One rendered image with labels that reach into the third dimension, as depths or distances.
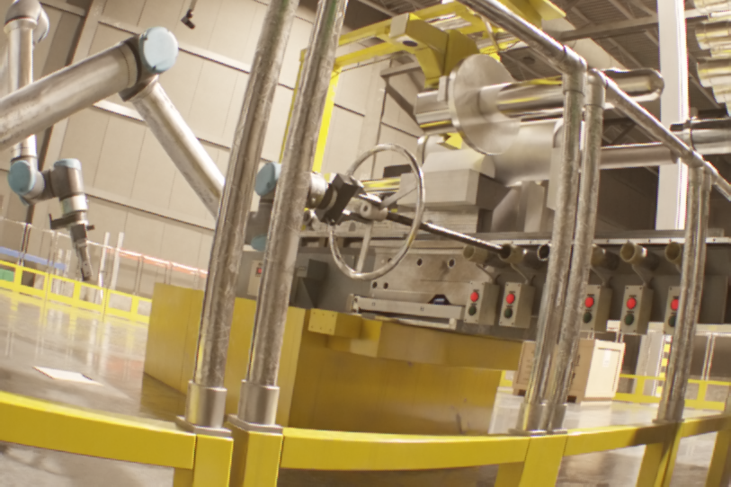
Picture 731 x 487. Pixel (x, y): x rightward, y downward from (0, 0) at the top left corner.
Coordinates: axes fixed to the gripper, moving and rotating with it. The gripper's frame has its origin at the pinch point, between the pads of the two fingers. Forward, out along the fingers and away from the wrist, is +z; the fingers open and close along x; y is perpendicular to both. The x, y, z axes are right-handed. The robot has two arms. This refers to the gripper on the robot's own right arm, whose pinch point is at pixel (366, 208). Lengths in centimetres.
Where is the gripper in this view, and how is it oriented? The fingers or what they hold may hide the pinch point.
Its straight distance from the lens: 202.4
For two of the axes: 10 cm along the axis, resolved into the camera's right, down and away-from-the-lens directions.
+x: 5.1, -7.9, -3.3
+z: 7.6, 2.3, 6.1
